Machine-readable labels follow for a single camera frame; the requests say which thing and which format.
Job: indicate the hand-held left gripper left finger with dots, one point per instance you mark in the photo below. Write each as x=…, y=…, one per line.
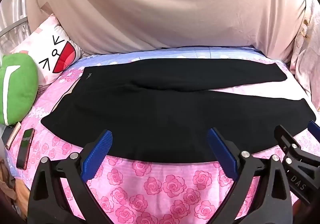
x=96, y=156

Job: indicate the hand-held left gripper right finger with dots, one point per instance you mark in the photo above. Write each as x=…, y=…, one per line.
x=222, y=154

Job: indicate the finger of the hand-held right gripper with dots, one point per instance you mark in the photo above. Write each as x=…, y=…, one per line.
x=314, y=127
x=290, y=139

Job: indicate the black pants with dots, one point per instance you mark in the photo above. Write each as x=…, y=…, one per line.
x=162, y=114

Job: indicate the pink floral bedsheet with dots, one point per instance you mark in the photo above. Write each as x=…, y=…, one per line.
x=155, y=189

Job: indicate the pale floral blanket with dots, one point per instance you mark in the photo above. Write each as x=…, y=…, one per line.
x=307, y=58

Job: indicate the red-cased phone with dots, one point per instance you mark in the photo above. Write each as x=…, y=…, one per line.
x=25, y=147

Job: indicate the gold-edged phone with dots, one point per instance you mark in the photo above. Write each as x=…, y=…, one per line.
x=13, y=136

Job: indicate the green plush pillow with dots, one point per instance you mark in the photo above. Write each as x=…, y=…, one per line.
x=17, y=88

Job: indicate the cartoon face pillow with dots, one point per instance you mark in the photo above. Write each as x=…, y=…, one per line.
x=53, y=51

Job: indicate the white sheer curtain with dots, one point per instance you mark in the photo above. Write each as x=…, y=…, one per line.
x=12, y=13

